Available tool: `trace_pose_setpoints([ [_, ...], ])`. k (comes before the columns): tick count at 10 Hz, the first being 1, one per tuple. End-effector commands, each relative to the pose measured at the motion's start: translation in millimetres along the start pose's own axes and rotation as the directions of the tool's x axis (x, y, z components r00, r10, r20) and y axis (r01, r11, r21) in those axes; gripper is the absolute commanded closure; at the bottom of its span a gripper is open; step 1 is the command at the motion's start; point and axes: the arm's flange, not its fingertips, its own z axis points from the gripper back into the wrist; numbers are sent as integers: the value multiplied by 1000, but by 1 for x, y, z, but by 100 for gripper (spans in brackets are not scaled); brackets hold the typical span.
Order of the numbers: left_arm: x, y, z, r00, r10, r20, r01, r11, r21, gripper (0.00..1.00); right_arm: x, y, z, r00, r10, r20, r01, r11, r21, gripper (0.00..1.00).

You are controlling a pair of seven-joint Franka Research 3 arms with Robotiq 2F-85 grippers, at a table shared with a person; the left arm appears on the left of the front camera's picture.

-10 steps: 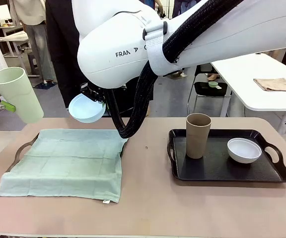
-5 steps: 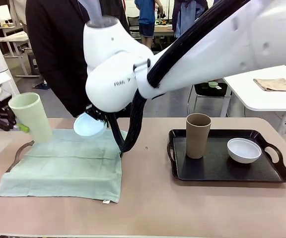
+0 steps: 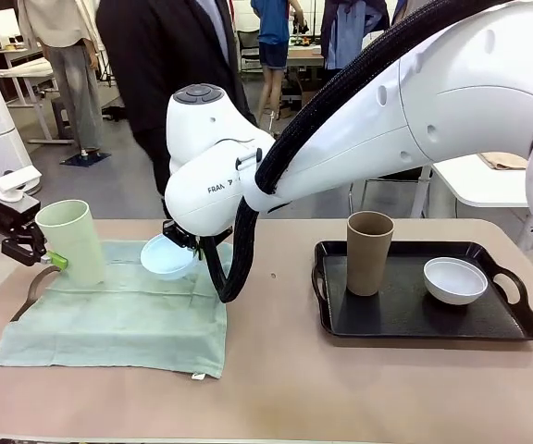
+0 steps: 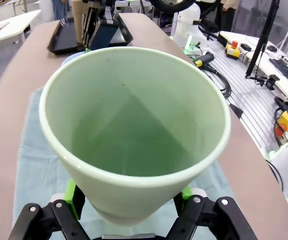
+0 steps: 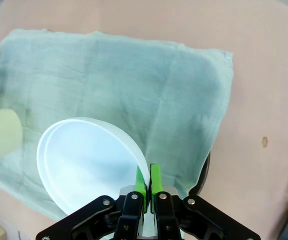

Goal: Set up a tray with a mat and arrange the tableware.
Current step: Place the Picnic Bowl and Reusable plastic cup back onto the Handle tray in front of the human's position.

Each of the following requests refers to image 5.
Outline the pale blue bowl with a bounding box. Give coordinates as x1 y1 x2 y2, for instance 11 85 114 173
36 116 152 216

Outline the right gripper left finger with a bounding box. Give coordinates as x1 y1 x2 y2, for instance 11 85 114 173
35 164 149 240

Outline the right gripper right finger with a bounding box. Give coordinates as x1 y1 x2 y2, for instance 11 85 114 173
149 163 262 240

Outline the green cloth mat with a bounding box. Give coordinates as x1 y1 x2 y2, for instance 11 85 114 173
0 28 235 222

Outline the black tray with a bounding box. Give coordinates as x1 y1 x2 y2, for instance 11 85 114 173
0 53 211 197

